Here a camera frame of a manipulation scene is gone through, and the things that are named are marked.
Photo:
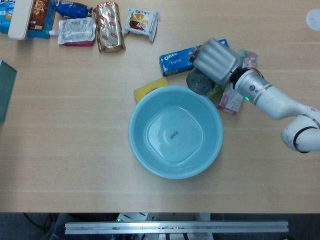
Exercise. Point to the blue Oreo cookie box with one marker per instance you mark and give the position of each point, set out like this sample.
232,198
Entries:
175,62

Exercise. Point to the yellow sponge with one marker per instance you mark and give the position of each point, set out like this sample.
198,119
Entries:
147,88

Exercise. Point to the floral pink green box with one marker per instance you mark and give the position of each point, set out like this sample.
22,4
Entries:
230,102

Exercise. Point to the grey garbage bag roll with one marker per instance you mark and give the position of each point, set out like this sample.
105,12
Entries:
198,82

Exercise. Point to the blue Oreo packet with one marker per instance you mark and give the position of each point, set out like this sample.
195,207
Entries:
72,8

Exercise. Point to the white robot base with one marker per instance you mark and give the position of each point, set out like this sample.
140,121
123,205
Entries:
132,217

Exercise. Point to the blue snack box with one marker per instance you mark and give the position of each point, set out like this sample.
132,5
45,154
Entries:
5,22

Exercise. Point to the brown chocolate bar box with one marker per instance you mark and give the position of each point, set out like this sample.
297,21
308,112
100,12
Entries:
38,15

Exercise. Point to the teal green box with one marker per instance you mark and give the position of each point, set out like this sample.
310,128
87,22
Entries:
6,87

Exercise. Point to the aluminium rail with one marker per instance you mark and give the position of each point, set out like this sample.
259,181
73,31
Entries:
175,227

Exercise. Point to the yellow green snack packet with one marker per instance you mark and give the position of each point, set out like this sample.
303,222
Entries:
213,92

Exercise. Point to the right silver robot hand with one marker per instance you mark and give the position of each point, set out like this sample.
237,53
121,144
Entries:
217,61

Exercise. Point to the white cake snack packet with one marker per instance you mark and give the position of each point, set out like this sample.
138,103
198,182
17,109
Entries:
141,22

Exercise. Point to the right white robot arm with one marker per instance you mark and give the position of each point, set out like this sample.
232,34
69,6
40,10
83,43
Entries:
270,100

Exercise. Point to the gold red biscuit pack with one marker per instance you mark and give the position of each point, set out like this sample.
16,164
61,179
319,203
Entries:
108,27

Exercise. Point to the light blue plastic basin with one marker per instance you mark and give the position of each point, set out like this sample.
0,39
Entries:
175,150

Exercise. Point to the white oblong case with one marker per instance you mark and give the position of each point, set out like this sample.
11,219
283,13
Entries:
20,17

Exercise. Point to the white spout pouch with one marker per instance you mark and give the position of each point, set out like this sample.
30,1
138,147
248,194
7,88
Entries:
75,30

